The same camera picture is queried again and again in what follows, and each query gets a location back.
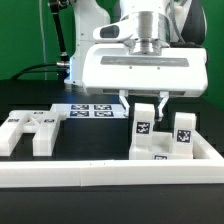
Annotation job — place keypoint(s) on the white marker sheet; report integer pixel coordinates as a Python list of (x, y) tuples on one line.
[(90, 111)]

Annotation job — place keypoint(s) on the white chair seat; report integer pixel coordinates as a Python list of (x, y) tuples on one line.
[(159, 146)]

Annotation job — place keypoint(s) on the white chair back frame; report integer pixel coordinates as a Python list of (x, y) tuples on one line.
[(44, 125)]

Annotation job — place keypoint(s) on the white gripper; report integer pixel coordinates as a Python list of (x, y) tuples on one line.
[(177, 72)]

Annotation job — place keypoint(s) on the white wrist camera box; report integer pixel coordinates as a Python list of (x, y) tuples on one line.
[(113, 32)]

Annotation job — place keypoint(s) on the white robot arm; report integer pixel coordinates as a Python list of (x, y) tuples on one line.
[(154, 49)]

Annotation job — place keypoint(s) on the white L-shaped fence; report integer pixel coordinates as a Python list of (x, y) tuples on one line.
[(207, 167)]

